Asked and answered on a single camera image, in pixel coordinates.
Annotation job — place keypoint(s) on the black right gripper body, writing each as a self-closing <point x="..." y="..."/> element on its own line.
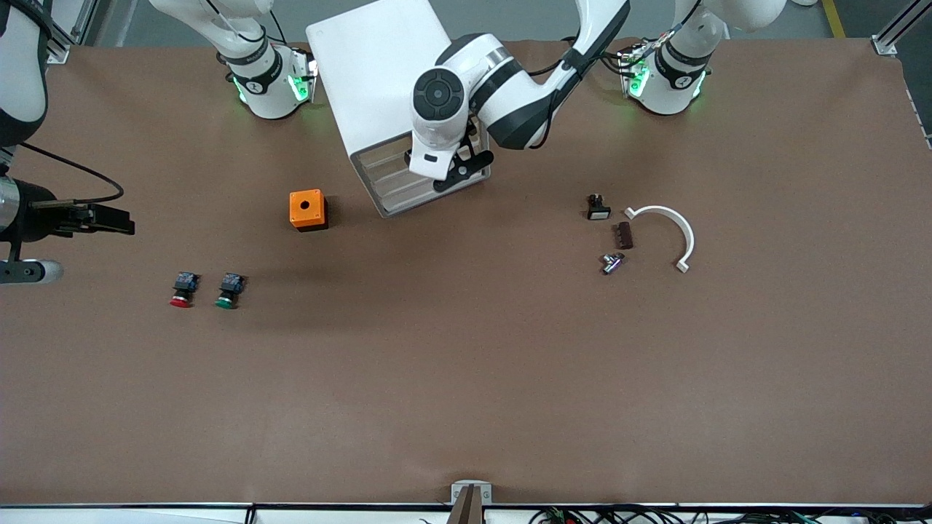
<point x="35" y="218"/>

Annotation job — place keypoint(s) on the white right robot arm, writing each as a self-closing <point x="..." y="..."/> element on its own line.
<point x="269" y="94"/>

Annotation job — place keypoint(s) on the red push button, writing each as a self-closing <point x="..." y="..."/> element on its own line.
<point x="186" y="282"/>

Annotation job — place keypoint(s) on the green push button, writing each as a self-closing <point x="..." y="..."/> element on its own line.
<point x="231" y="282"/>

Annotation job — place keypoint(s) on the chrome valve fitting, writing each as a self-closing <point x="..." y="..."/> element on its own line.
<point x="611" y="264"/>

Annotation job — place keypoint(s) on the dark brown terminal block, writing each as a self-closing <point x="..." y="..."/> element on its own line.
<point x="625" y="235"/>

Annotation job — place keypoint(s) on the white curved pipe clamp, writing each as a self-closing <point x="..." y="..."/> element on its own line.
<point x="684" y="233"/>

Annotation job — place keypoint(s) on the aluminium frame post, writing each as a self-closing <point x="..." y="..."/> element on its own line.
<point x="885" y="45"/>
<point x="62" y="52"/>

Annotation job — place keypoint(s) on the orange button enclosure box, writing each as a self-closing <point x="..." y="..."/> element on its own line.
<point x="306" y="207"/>

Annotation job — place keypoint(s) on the white table frame rail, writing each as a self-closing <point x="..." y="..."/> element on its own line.
<point x="109" y="518"/>

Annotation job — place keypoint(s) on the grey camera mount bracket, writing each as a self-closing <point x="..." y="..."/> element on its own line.
<point x="484" y="495"/>

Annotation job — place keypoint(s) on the black rectangular white-faced switch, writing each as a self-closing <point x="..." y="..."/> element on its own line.
<point x="598" y="212"/>

